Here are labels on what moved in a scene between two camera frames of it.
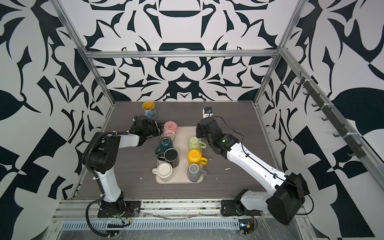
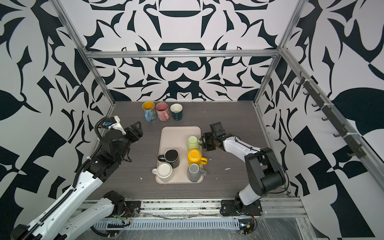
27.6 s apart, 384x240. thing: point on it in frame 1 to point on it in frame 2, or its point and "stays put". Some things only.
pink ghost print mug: [169, 130] to [162, 111]
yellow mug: [194, 156] stays put
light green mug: [194, 143] stays put
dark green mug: [166, 143] to [176, 110]
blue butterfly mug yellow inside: [149, 110] stays put
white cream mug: [164, 171] stays put
